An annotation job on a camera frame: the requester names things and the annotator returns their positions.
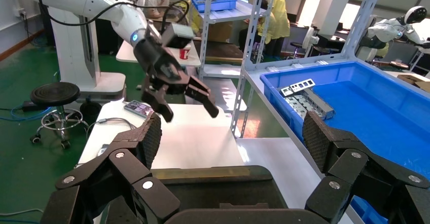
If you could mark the long grey metal bar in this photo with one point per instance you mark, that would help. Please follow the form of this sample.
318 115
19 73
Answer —
320 105

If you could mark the open cardboard box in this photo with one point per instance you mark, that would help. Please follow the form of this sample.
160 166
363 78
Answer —
416 81

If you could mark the black container tray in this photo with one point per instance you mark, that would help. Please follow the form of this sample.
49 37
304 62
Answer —
208 192

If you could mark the black power adapter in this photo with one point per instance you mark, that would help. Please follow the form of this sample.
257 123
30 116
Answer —
32 106

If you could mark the white robot torso column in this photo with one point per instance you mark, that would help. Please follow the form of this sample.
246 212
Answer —
75 54

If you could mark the blue background bin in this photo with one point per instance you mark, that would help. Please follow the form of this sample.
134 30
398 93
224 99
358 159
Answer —
215 6

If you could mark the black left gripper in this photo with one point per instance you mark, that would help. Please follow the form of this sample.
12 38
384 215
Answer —
161 68

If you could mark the silver slotted metal plate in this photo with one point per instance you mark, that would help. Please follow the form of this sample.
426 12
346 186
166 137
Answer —
293 105
307 106

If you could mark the white background shelving rack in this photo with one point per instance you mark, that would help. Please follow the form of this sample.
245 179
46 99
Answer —
231 14

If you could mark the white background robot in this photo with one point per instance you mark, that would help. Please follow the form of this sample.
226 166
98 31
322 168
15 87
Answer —
386 29

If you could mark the blue plastic bin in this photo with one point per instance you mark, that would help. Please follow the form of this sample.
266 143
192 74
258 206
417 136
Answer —
376 115

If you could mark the person in yellow jacket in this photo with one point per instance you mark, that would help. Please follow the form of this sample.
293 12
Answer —
280 17
195 24

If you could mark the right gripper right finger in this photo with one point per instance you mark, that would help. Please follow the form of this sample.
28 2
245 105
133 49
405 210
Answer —
369 182

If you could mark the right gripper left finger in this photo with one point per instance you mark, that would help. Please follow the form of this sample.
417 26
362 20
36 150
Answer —
117 182

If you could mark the black round stool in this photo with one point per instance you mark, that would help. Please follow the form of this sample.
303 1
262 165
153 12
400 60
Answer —
55 93

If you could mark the grey part with square holes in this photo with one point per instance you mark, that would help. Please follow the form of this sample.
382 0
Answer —
297 87

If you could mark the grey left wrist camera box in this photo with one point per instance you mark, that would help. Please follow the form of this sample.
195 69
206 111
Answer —
178 36

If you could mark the red and white cup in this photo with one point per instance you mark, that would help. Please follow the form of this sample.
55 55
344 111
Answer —
184 53

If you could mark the white metal shelving rack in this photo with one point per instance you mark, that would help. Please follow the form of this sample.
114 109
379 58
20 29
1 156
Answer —
257 84

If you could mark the colourful phone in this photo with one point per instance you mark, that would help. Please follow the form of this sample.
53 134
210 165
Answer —
137 108

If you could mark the brown round stool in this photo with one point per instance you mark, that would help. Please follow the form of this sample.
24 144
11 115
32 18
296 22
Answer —
399 64

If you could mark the white table with cup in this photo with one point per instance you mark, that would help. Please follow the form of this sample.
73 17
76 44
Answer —
134 56

